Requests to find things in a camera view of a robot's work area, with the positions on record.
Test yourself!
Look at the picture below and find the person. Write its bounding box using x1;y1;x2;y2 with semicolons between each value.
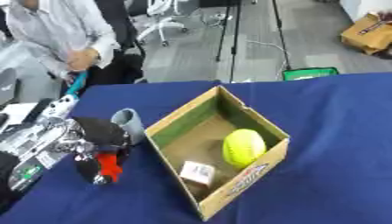
4;0;147;88

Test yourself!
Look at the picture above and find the small white box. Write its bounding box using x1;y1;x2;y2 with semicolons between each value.
178;160;218;186

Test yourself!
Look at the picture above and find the tan cardboard box green inside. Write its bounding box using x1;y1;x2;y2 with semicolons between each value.
143;85;291;222

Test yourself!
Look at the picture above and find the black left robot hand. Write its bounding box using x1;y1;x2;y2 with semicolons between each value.
72;116;134;186

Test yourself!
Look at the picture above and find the black tripod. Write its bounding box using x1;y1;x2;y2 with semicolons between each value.
214;0;293;84

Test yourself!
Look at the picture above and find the grey cylinder tube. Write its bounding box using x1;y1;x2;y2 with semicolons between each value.
110;108;147;146

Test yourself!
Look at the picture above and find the green bag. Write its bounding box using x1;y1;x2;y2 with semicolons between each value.
280;66;342;81

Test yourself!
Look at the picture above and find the yellow-green ball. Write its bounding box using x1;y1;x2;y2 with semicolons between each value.
220;128;269;170

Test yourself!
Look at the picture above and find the teal handled tool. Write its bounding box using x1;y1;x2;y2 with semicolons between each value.
64;70;91;98

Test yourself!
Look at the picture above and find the white office chair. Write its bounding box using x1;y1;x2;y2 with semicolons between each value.
135;0;190;47

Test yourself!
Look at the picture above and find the red block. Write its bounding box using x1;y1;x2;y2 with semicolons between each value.
94;152;124;184

